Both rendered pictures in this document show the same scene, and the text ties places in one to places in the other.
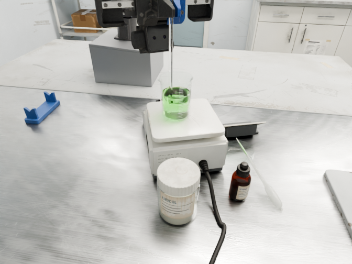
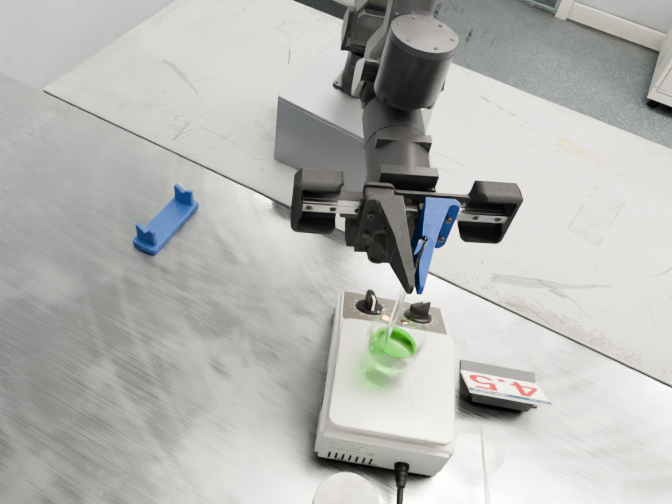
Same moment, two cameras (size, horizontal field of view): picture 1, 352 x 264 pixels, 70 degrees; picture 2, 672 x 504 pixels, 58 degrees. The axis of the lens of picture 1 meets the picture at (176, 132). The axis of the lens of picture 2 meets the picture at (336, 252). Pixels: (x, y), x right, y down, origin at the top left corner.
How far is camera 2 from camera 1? 31 cm
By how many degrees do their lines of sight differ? 17
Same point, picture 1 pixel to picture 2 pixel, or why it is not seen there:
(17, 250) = not seen: outside the picture
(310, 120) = (656, 406)
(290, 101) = (645, 338)
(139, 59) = not seen: hidden behind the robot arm
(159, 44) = not seen: hidden behind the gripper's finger
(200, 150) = (402, 453)
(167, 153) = (346, 443)
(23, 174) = (119, 374)
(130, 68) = (346, 163)
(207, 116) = (436, 391)
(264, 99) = (592, 315)
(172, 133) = (362, 418)
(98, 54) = (291, 118)
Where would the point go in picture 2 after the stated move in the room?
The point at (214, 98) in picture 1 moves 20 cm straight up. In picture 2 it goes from (491, 282) to (552, 172)
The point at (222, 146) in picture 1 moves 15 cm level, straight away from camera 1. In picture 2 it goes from (440, 458) to (497, 346)
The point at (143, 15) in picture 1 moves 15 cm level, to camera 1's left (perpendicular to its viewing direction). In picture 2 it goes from (369, 234) to (202, 179)
